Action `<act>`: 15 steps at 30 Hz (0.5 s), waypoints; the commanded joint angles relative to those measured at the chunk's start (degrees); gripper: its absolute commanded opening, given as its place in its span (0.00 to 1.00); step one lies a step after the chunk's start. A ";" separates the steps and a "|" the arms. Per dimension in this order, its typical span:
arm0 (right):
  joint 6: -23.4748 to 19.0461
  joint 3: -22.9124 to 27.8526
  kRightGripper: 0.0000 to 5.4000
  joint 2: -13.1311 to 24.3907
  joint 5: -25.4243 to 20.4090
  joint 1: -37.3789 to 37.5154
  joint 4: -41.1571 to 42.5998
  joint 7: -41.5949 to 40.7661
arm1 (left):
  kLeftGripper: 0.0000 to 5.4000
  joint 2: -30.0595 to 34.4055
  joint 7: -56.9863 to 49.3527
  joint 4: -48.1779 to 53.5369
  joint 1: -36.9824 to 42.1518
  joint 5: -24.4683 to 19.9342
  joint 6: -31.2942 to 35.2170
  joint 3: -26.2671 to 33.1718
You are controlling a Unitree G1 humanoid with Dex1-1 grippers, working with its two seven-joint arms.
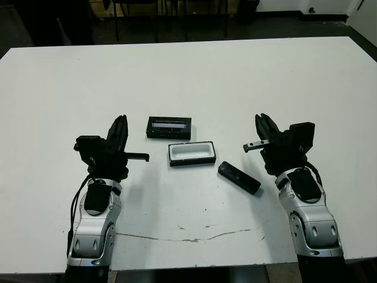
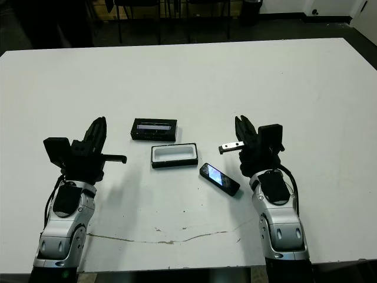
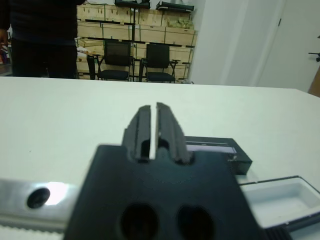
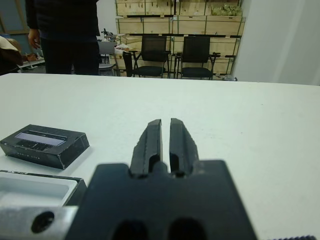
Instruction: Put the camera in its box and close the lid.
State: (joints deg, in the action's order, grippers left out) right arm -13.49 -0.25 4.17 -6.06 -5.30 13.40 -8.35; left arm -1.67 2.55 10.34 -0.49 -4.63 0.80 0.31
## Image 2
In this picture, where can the white door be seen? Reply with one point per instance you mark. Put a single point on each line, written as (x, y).
(365, 13)

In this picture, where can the black box base white insert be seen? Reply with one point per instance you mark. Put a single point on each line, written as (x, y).
(173, 164)

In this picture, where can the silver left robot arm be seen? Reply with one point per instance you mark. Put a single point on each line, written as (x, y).
(64, 233)

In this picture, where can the black trash bin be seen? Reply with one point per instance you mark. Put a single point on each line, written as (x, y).
(251, 11)

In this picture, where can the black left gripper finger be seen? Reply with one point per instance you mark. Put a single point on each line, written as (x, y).
(102, 132)
(92, 132)

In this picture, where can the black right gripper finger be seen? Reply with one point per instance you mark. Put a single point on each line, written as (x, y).
(250, 132)
(240, 131)

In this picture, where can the black chair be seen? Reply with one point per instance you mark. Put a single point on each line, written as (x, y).
(228, 20)
(119, 20)

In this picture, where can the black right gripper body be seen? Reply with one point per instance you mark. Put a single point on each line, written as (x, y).
(253, 160)

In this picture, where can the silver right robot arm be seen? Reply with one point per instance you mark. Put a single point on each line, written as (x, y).
(282, 233)

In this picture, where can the black phone-like camera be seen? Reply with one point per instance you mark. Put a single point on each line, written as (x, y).
(219, 178)

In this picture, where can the black box lid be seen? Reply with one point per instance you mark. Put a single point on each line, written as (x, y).
(153, 136)

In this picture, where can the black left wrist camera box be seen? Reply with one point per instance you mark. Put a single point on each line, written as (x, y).
(56, 150)

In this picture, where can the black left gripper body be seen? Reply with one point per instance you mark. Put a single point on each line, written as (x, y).
(85, 168)

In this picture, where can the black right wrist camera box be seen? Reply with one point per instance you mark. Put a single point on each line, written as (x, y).
(271, 137)

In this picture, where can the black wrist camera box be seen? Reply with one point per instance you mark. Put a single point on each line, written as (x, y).
(56, 150)
(271, 137)

